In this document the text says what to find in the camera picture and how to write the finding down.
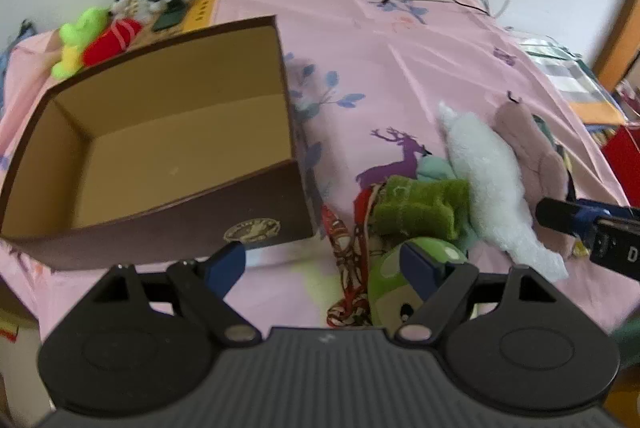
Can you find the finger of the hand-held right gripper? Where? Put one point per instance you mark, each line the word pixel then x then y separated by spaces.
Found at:
pixel 582 219

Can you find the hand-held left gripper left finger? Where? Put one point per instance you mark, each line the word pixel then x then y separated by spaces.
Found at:
pixel 227 265

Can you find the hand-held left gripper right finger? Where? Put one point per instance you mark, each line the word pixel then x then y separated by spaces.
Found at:
pixel 420 269

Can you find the green mushroom plush toy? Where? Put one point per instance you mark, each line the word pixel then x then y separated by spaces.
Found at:
pixel 390 288

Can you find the green towel plush toy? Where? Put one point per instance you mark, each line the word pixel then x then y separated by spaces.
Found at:
pixel 420 208

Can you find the mauve plush toy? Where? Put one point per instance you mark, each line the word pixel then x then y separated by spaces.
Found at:
pixel 530 147

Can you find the white plush toy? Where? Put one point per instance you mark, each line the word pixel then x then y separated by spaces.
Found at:
pixel 490 178

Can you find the pale teal plush toy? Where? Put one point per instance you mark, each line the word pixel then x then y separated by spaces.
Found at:
pixel 432 167

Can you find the brown cardboard box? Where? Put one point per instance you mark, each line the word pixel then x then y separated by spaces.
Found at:
pixel 150 147

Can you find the checkered cloth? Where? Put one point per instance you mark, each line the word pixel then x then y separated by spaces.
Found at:
pixel 565 67

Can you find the pink printed bedsheet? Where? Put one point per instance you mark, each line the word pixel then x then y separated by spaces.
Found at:
pixel 380 72

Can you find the red plush toy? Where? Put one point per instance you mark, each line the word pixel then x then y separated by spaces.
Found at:
pixel 110 42

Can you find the dark green phone stand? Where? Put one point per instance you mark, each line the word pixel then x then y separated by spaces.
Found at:
pixel 170 17

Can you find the yellow book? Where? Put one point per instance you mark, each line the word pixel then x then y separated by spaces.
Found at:
pixel 202 10

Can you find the green frog plush toy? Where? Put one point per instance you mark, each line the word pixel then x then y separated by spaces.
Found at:
pixel 80 32

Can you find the panda plush toy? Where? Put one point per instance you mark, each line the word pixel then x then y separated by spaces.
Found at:
pixel 127 2

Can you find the wooden door frame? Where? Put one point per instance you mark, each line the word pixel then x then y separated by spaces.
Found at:
pixel 617 42

